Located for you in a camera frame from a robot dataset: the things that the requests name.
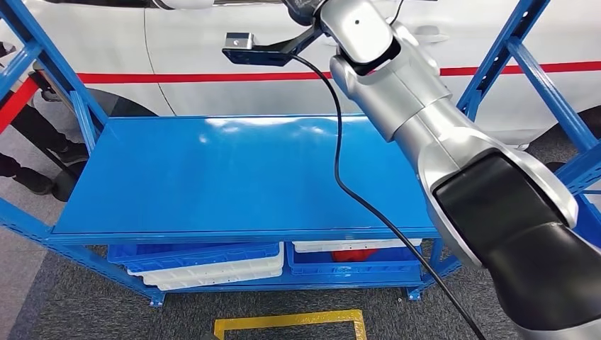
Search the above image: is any black cable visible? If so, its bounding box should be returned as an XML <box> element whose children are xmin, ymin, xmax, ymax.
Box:
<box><xmin>286</xmin><ymin>52</ymin><xmax>487</xmax><ymax>340</ymax></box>

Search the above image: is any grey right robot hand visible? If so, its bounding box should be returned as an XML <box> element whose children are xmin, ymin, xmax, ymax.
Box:
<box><xmin>281</xmin><ymin>0</ymin><xmax>325</xmax><ymax>26</ymax></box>

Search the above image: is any yellow floor tape square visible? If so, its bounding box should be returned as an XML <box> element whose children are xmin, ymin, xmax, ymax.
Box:
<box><xmin>213</xmin><ymin>310</ymin><xmax>368</xmax><ymax>340</ymax></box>

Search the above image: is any blue plastic crate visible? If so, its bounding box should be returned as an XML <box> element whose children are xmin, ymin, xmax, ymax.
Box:
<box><xmin>106</xmin><ymin>242</ymin><xmax>283</xmax><ymax>274</ymax></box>
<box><xmin>576</xmin><ymin>192</ymin><xmax>601</xmax><ymax>247</ymax></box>
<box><xmin>286</xmin><ymin>243</ymin><xmax>424</xmax><ymax>276</ymax></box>

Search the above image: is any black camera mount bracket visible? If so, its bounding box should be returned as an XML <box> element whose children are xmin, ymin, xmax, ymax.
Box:
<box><xmin>221</xmin><ymin>23</ymin><xmax>325</xmax><ymax>67</ymax></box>

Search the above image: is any white car with red stripe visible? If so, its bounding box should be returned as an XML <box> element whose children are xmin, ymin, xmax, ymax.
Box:
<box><xmin>0</xmin><ymin>0</ymin><xmax>601</xmax><ymax>150</ymax></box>

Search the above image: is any person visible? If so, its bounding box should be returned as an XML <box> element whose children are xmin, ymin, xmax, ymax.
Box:
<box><xmin>0</xmin><ymin>154</ymin><xmax>55</xmax><ymax>197</ymax></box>
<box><xmin>8</xmin><ymin>105</ymin><xmax>90</xmax><ymax>166</ymax></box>

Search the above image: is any red barrier belt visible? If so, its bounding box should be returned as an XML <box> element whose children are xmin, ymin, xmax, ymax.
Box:
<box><xmin>0</xmin><ymin>77</ymin><xmax>41</xmax><ymax>135</ymax></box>

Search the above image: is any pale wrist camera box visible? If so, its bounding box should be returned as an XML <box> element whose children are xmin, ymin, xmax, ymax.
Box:
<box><xmin>224</xmin><ymin>31</ymin><xmax>255</xmax><ymax>49</ymax></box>

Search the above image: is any white plastic crate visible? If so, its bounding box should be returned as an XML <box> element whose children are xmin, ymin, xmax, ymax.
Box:
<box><xmin>126</xmin><ymin>243</ymin><xmax>286</xmax><ymax>292</ymax></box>
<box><xmin>291</xmin><ymin>239</ymin><xmax>422</xmax><ymax>254</ymax></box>

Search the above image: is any red object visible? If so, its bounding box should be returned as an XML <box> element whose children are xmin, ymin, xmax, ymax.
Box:
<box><xmin>330</xmin><ymin>249</ymin><xmax>379</xmax><ymax>264</ymax></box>

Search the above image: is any blue metal shelf rack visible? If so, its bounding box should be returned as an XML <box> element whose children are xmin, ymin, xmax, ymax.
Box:
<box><xmin>0</xmin><ymin>0</ymin><xmax>601</xmax><ymax>308</ymax></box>

